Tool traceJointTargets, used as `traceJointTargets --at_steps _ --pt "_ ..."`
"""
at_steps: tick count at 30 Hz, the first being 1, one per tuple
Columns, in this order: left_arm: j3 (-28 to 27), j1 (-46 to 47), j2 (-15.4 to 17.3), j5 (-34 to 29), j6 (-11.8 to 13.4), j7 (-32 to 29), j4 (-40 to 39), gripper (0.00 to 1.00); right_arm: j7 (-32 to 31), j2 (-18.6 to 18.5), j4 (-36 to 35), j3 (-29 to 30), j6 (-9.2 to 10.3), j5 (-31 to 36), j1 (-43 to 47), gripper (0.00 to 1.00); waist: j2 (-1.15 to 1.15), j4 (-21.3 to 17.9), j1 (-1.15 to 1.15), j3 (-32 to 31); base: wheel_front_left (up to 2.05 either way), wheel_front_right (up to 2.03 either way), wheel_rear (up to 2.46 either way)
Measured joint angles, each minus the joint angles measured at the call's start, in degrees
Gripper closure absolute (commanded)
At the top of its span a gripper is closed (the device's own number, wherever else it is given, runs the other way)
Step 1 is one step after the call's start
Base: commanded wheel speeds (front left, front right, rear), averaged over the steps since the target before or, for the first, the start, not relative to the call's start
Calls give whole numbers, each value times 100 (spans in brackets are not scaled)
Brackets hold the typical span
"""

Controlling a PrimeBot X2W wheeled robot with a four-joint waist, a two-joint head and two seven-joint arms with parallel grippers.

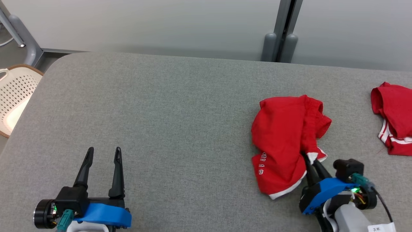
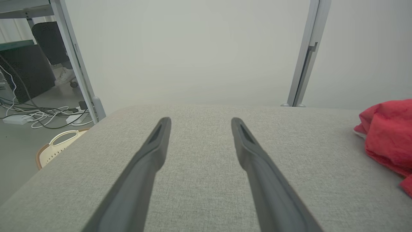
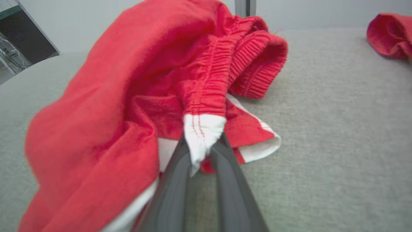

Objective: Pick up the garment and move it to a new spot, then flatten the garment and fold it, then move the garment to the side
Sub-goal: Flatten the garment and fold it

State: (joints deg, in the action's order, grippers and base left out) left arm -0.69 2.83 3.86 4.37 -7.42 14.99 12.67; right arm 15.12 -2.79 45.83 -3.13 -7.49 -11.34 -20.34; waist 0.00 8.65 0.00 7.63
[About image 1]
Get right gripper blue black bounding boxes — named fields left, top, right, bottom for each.
left=299, top=153, right=355, bottom=216

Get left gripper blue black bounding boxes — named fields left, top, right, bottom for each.
left=73, top=147, right=133, bottom=229

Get red shorts with white stripe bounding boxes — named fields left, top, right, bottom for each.
left=251, top=94, right=332, bottom=200

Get red white jersey shirt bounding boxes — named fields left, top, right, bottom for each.
left=371, top=82, right=412, bottom=156

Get right gripper black motor cylinder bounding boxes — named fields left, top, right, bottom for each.
left=351, top=188, right=378, bottom=210

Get gripper black motor cylinder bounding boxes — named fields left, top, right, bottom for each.
left=33, top=199, right=58, bottom=229
left=351, top=188, right=378, bottom=210

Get left gripper black motor cylinder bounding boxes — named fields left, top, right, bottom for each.
left=33, top=199, right=58, bottom=229

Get white perforated laundry basket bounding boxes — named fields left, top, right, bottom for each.
left=0, top=64, right=44, bottom=138

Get grey rounded bumper cylinder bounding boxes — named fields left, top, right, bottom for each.
left=281, top=34, right=298, bottom=63
left=261, top=32, right=277, bottom=62

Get grey baseboard strip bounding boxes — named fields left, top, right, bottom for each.
left=41, top=48, right=89, bottom=54

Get thin grey metal pole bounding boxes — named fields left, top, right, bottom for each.
left=0, top=9, right=26, bottom=48

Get right arm teal-plug black cable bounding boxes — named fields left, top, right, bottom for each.
left=351, top=173, right=394, bottom=223

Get arm teal-plug black cable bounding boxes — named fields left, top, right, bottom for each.
left=351, top=173, right=394, bottom=223
left=56, top=209, right=75, bottom=232

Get left arm teal-plug black cable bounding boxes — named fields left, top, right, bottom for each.
left=56, top=209, right=75, bottom=232

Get thick grey metal frame leg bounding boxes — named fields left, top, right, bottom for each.
left=8, top=14, right=44, bottom=66

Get grey partition post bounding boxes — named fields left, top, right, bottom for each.
left=272, top=0, right=304, bottom=62

